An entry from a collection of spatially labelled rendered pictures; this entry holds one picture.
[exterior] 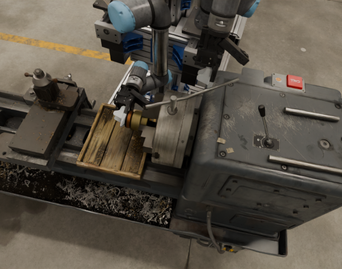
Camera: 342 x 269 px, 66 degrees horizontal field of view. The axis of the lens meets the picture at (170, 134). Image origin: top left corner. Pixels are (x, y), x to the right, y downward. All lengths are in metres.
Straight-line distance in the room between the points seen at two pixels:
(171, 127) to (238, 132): 0.24
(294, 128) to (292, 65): 2.32
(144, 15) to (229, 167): 0.65
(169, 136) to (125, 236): 1.23
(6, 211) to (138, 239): 0.99
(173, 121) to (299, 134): 0.45
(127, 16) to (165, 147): 0.50
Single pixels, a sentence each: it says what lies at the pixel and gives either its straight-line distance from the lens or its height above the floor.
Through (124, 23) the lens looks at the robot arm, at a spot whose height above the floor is 1.38.
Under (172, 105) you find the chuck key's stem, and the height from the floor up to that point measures 1.28.
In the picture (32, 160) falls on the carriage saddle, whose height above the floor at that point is 0.93.
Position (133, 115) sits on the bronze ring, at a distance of 1.11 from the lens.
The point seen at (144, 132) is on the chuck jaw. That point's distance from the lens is 1.08.
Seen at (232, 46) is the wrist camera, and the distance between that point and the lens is 0.87.
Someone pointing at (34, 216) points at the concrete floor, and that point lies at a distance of 2.25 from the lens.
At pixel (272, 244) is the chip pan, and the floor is 0.54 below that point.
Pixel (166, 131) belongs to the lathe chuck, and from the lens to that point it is 0.97.
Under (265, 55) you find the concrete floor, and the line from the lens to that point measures 3.32.
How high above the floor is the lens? 2.03
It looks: 59 degrees down
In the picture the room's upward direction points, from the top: 8 degrees clockwise
